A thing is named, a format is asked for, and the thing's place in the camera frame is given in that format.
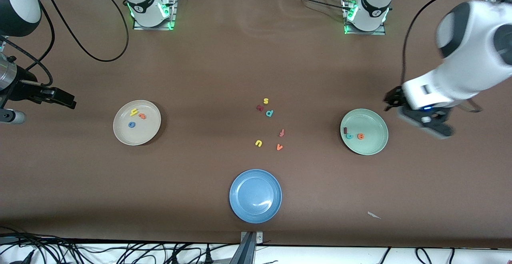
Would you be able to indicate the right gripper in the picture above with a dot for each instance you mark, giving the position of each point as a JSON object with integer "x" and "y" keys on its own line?
{"x": 24, "y": 89}

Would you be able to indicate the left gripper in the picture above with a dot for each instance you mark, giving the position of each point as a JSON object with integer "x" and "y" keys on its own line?
{"x": 393, "y": 97}

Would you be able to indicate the yellow foam letter h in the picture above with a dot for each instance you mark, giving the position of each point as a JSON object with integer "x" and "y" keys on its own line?
{"x": 134, "y": 112}

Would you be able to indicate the light green plate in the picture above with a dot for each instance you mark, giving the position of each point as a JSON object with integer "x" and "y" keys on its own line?
{"x": 370, "y": 124}

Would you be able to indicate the beige brown plate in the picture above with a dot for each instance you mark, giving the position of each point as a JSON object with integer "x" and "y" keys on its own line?
{"x": 140, "y": 134}

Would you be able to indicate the white paper scrap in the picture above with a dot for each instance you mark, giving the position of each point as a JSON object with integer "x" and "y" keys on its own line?
{"x": 374, "y": 215}

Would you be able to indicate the brown table cover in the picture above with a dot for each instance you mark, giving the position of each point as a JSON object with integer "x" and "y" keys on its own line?
{"x": 256, "y": 56}

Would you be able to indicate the blue plate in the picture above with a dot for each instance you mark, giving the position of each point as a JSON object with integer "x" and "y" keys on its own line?
{"x": 255, "y": 196}

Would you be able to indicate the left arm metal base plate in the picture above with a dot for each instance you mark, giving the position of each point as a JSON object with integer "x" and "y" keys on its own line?
{"x": 378, "y": 32}

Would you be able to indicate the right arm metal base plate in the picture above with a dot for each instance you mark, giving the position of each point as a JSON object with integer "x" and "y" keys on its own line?
{"x": 144, "y": 28}

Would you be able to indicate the silver metal bracket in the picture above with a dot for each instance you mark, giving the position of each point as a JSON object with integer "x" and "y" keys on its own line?
{"x": 258, "y": 238}

